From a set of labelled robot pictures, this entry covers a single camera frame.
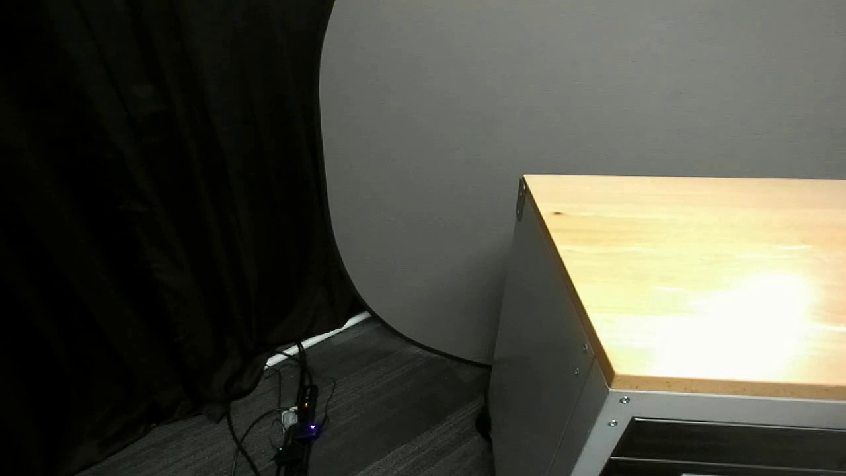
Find grey workbench with wooden top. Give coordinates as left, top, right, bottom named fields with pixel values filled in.
left=486, top=171, right=846, bottom=476

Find black power strip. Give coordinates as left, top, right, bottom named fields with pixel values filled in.
left=287, top=350, right=328, bottom=476

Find black curtain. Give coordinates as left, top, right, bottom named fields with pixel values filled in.
left=0, top=0, right=376, bottom=476

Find white floor strip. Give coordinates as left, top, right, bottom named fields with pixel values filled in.
left=261, top=308, right=376, bottom=372

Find grey rounded panel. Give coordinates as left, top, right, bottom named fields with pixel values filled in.
left=318, top=0, right=846, bottom=370

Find black floor cable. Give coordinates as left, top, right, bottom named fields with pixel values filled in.
left=223, top=345, right=344, bottom=476

